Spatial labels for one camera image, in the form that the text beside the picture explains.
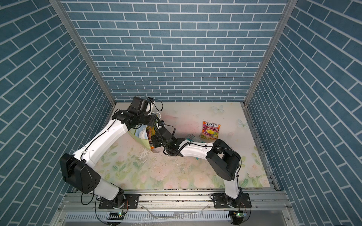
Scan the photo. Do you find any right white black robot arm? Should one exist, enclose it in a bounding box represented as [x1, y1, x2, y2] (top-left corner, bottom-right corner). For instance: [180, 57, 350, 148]
[151, 122, 252, 208]

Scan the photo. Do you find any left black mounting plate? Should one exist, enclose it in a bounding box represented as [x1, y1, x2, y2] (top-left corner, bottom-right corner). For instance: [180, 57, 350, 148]
[97, 194, 140, 210]

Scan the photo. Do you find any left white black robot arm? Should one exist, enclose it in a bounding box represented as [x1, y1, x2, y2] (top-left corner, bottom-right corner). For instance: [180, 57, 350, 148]
[59, 97, 155, 209]

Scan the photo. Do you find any black mounting plate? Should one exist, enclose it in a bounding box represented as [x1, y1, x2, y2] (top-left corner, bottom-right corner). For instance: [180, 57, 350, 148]
[210, 192, 252, 209]
[97, 194, 140, 210]

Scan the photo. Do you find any teal candy bag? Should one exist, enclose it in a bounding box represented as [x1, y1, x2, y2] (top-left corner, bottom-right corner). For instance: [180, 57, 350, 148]
[186, 134, 209, 143]

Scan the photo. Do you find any orange white snack packet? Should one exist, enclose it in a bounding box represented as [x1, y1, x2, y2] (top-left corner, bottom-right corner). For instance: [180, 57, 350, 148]
[146, 126, 156, 150]

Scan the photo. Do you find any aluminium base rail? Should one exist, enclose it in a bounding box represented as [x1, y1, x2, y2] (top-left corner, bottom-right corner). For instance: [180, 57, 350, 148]
[51, 189, 298, 226]

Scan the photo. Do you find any white slotted cable duct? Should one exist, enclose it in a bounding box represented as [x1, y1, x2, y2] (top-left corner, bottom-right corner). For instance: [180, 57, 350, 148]
[65, 211, 231, 223]

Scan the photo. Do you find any orange Fox's fruits candy bag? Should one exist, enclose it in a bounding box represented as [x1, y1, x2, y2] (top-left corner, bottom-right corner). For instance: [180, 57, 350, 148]
[200, 121, 221, 140]

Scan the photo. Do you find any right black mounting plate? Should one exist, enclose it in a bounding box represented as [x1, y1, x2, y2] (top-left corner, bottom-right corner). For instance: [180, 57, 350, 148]
[210, 192, 252, 209]

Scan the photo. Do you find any pastel printed paper bag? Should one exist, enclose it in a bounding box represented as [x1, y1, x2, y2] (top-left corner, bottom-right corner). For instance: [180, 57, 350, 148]
[128, 122, 163, 153]

